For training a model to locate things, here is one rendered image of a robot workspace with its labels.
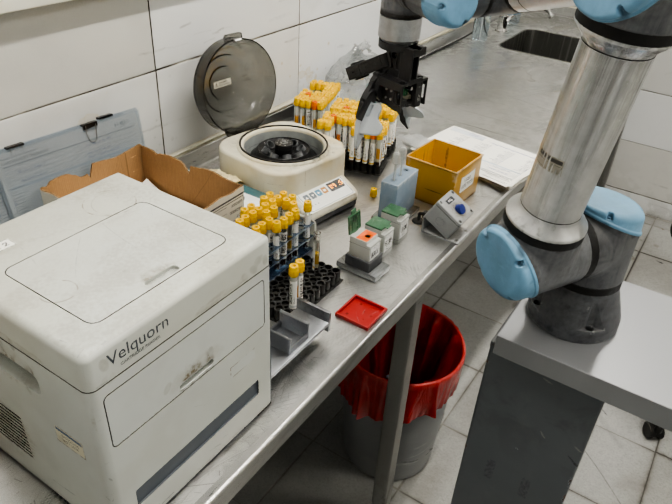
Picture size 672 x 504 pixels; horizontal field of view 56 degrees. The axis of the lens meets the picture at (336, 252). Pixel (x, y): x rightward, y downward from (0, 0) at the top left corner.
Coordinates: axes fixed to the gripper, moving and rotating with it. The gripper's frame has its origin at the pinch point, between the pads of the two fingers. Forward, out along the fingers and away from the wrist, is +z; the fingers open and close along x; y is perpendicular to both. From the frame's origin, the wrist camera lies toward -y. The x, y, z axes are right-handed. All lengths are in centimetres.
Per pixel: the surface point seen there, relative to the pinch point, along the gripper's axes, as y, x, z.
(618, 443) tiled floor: 50, 73, 109
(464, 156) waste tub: 1.0, 30.2, 13.3
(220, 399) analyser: 28, -58, 9
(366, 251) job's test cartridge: 12.0, -14.5, 14.5
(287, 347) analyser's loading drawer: 22.1, -42.4, 14.1
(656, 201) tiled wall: -7, 227, 105
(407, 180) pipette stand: 2.2, 7.8, 11.4
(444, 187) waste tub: 5.1, 17.9, 15.5
